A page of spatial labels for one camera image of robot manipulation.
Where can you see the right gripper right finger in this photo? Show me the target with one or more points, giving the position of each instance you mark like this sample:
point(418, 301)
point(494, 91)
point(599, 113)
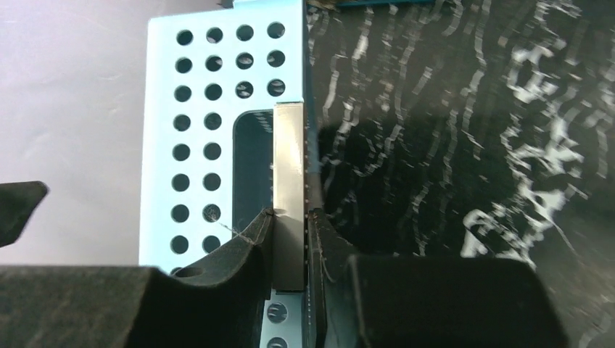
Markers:
point(364, 300)

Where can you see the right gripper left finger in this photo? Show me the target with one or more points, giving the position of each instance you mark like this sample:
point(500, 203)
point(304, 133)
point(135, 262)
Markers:
point(217, 301)

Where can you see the light blue perforated basket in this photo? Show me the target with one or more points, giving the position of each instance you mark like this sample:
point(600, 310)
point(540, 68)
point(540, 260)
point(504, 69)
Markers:
point(227, 134)

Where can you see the dark blue network switch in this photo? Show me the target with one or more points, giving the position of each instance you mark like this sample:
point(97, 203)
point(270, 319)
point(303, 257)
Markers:
point(339, 4)

